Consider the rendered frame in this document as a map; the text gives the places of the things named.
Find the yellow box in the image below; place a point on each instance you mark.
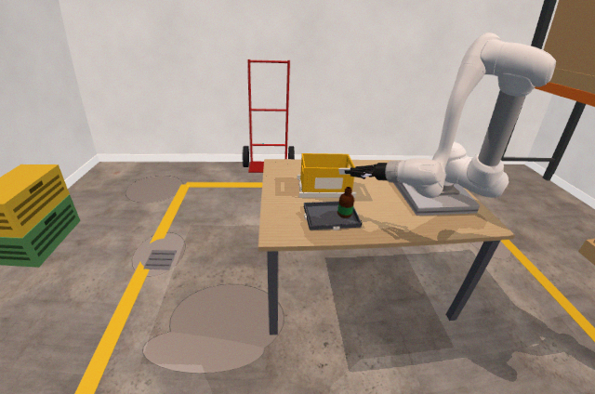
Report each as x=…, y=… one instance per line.
x=320, y=172

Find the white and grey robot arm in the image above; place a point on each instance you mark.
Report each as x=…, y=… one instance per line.
x=520, y=68

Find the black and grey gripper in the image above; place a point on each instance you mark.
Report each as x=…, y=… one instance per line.
x=358, y=171

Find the brown bottle with green label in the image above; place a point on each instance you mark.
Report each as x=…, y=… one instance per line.
x=346, y=203

